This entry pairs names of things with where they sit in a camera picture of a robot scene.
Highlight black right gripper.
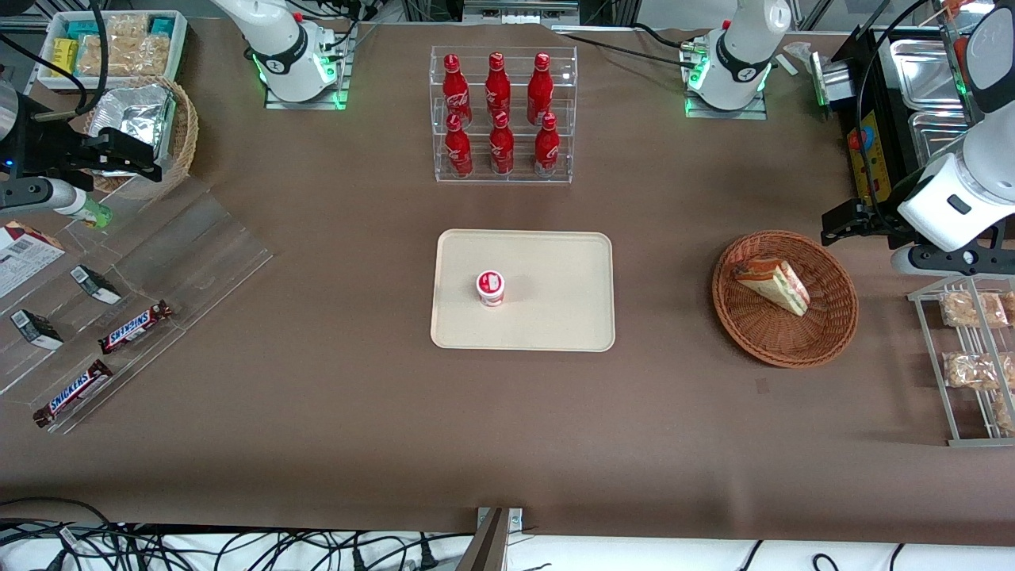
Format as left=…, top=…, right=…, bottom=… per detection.
left=14, top=117, right=164, bottom=183

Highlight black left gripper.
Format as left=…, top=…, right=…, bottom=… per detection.
left=821, top=197, right=902, bottom=244

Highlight triangular sandwich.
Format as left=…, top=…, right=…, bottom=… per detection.
left=730, top=258, right=811, bottom=317

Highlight light wicker basket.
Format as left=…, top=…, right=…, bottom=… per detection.
left=83, top=75, right=199, bottom=199

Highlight brown wicker basket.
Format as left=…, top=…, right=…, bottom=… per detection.
left=711, top=230, right=860, bottom=369

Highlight beige plastic tray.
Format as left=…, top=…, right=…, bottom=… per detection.
left=431, top=229, right=616, bottom=352

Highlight silver foil bag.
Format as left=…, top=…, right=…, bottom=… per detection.
left=99, top=83, right=177, bottom=171

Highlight black food warmer cabinet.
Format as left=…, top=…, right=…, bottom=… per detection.
left=825, top=24, right=1015, bottom=209

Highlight clear bagged snack packs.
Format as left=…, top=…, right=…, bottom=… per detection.
left=78, top=13, right=171, bottom=78

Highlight clear acrylic stepped display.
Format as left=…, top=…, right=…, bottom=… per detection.
left=0, top=176, right=274, bottom=435

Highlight white plastic bin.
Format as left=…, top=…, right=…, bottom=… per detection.
left=37, top=10, right=189, bottom=92

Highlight small black white packet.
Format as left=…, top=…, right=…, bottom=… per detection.
left=10, top=309, right=64, bottom=351
left=70, top=265, right=123, bottom=305

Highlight steel food pan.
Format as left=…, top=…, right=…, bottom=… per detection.
left=890, top=38, right=965, bottom=110
left=908, top=111, right=971, bottom=161

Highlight red white printed box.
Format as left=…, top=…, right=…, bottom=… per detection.
left=0, top=222, right=66, bottom=298

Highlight brown Snickers bar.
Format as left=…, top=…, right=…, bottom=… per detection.
left=98, top=300, right=174, bottom=354
left=33, top=359, right=113, bottom=428

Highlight clear plastic wrapper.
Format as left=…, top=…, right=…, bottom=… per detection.
left=780, top=41, right=819, bottom=77

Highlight clear acrylic bottle rack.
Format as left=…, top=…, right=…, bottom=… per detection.
left=430, top=45, right=578, bottom=185

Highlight red cola bottle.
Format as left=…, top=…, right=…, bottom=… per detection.
left=442, top=54, right=473, bottom=128
left=488, top=111, right=515, bottom=175
left=527, top=53, right=553, bottom=125
left=534, top=113, right=561, bottom=177
left=485, top=52, right=511, bottom=120
left=445, top=113, right=474, bottom=178

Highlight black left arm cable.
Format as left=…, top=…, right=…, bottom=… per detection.
left=867, top=0, right=930, bottom=235

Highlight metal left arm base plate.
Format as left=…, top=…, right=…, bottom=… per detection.
left=684, top=32, right=768, bottom=121

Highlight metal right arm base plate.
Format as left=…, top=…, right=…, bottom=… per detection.
left=264, top=22, right=351, bottom=110

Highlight grey wire rack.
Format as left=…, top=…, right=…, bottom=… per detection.
left=907, top=274, right=1015, bottom=447

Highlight black table cable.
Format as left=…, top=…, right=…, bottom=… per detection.
left=555, top=22, right=692, bottom=58

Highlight black tangled floor cables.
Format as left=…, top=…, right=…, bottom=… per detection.
left=0, top=497, right=477, bottom=571

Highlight metal table clamp bracket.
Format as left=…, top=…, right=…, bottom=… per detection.
left=456, top=508, right=524, bottom=571

